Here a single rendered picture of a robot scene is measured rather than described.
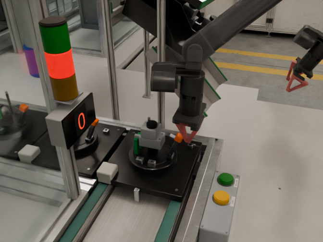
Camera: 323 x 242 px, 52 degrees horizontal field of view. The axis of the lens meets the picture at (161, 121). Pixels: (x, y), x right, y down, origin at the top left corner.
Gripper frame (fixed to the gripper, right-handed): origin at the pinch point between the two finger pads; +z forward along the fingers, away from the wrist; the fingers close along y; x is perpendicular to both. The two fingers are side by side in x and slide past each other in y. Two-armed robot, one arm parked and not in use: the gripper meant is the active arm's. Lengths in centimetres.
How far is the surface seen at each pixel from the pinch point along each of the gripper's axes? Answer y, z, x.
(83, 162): 7.9, 9.8, -28.1
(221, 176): 1.5, 8.9, 10.5
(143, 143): 2.2, 2.8, -11.7
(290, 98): -235, 103, 48
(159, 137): 0.6, 0.9, -7.8
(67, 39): 19.4, -31.6, -19.8
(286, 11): -406, 66, 33
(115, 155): 2.3, 9.6, -20.8
